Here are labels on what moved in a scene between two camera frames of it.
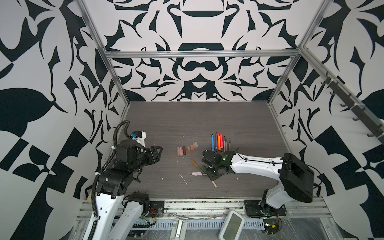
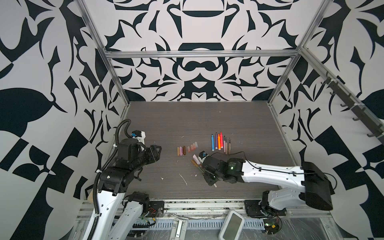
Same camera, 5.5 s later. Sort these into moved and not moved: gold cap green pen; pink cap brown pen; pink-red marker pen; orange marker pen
Moved: pink cap brown pen
Not moved: orange marker pen; gold cap green pen; pink-red marker pen
